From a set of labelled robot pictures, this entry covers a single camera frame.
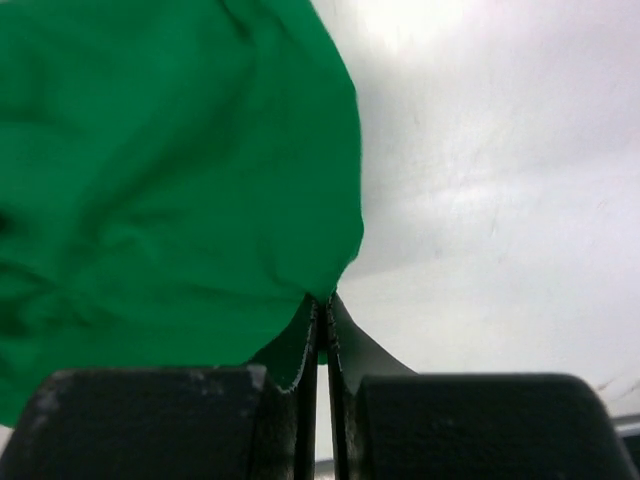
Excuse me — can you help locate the green t shirt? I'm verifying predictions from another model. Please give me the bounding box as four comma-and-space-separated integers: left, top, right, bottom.
1, 1, 363, 427

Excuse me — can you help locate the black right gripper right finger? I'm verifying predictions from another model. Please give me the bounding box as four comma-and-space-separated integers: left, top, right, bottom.
325, 296, 639, 479

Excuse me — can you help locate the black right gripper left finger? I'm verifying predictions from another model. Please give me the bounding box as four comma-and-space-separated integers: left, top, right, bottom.
1, 299, 318, 479

